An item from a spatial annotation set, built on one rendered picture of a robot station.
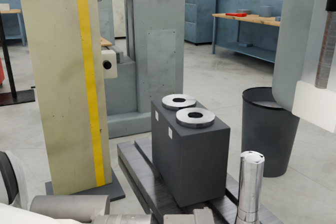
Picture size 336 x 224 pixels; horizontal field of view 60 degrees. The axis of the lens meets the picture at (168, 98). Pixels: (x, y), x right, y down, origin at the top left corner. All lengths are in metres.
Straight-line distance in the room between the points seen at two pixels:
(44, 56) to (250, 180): 1.69
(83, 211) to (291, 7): 0.33
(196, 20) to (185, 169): 6.98
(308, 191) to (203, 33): 5.78
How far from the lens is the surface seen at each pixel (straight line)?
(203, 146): 0.64
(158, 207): 0.72
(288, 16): 0.32
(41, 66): 1.91
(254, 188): 0.33
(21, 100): 4.34
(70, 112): 2.02
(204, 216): 0.40
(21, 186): 0.81
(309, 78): 0.25
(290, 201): 2.38
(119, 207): 2.19
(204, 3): 7.62
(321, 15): 0.24
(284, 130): 2.35
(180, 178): 0.66
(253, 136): 2.38
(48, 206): 0.42
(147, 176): 0.81
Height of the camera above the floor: 1.44
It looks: 21 degrees down
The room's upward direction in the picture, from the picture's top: straight up
